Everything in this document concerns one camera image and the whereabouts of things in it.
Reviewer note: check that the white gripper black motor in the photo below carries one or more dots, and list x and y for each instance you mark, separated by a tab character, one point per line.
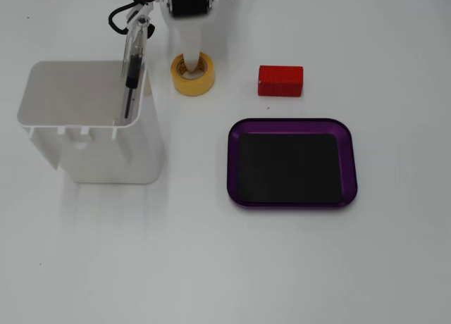
185	8

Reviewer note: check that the yellow tape roll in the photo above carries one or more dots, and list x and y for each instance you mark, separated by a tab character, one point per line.
192	88

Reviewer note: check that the white plastic box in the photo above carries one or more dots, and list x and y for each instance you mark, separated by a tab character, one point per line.
116	155

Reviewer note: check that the clear black pen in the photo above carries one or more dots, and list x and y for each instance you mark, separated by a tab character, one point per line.
133	60

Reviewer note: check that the red rectangular block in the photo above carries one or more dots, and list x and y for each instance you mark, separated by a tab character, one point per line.
280	81

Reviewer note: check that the purple tray with black mat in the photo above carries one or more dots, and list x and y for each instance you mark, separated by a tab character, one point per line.
290	167

